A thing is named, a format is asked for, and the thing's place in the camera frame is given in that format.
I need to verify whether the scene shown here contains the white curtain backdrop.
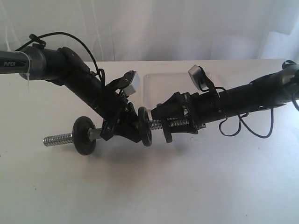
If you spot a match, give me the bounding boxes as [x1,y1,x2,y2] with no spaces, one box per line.
[0,0,299,61]

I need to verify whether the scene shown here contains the white rectangular tray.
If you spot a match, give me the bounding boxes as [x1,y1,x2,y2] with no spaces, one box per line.
[141,72,227,110]

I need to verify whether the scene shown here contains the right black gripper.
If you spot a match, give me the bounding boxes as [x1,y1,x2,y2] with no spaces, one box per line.
[151,92,224,134]

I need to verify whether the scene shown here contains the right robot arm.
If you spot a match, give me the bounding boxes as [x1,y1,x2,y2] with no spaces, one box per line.
[149,61,299,133]

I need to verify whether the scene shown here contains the black weight plate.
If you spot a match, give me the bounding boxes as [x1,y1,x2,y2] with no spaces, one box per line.
[162,120,173,143]

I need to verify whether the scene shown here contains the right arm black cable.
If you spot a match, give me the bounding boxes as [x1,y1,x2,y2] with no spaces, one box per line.
[205,67,299,139]

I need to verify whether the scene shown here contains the black plate end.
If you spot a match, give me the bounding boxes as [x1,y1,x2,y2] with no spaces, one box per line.
[72,116,96,156]

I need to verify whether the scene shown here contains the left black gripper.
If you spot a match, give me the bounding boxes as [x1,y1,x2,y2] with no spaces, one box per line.
[93,84,141,143]

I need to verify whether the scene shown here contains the white zip tie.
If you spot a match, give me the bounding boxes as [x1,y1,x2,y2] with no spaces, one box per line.
[4,35,32,96]

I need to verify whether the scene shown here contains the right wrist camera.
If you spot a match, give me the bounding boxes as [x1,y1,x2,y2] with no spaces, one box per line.
[188,65,208,92]

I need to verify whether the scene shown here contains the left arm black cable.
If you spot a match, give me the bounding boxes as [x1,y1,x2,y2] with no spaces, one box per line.
[15,32,106,81]

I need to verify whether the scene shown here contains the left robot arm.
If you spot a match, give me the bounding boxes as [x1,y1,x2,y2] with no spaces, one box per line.
[0,47,141,143]

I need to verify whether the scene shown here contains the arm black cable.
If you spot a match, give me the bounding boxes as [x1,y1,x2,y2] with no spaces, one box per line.
[205,67,299,139]
[15,32,106,81]

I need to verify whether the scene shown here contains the chrome threaded dumbbell bar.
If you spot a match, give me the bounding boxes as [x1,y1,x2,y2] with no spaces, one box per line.
[43,119,194,147]

